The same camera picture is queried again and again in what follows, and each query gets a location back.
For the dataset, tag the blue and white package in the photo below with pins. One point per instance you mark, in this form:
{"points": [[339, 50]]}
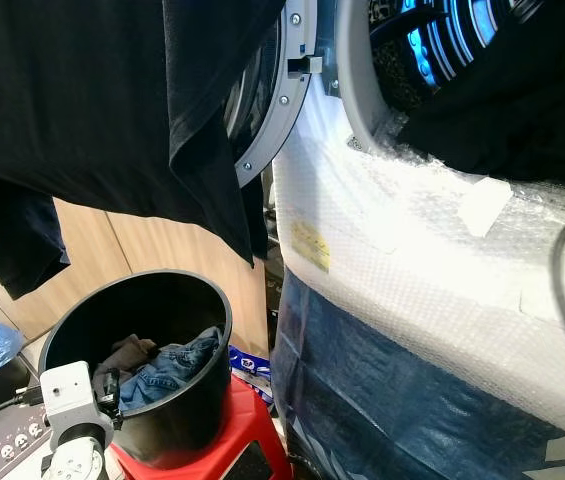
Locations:
{"points": [[250, 365]]}

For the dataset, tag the grey round washer door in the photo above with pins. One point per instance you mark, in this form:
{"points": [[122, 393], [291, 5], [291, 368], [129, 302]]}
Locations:
{"points": [[280, 95]]}

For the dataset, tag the large black hanging garment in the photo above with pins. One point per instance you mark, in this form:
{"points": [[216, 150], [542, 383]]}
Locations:
{"points": [[82, 90]]}

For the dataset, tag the grey power strip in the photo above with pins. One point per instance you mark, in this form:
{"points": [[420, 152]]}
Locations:
{"points": [[12, 440]]}

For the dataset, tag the black plastic bucket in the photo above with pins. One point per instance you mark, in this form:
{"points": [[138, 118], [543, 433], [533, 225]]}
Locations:
{"points": [[177, 425]]}

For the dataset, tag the white tape strip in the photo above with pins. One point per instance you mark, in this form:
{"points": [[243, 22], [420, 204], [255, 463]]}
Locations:
{"points": [[485, 207]]}

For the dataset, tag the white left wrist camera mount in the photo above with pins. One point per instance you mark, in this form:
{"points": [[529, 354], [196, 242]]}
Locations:
{"points": [[67, 395]]}

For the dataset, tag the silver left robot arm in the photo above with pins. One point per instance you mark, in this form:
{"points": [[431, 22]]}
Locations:
{"points": [[74, 460]]}

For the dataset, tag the blue denim jeans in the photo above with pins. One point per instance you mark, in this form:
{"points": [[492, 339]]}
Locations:
{"points": [[177, 365]]}

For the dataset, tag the brown cloth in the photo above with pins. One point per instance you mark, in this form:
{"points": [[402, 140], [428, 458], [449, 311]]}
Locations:
{"points": [[127, 355]]}

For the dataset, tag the dark navy hanging garment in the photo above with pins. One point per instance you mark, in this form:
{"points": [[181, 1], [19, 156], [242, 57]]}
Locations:
{"points": [[12, 235]]}

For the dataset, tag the bubble-wrapped white washing machine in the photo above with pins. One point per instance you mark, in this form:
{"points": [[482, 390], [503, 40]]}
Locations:
{"points": [[412, 260]]}

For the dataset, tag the blue plastic tarp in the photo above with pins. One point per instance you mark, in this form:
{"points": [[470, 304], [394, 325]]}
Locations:
{"points": [[412, 400]]}

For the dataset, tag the yellow washer label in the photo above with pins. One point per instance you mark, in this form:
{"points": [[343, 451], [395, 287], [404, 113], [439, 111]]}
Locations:
{"points": [[311, 246]]}

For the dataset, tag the red plastic stool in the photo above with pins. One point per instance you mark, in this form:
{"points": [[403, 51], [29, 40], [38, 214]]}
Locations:
{"points": [[247, 440]]}

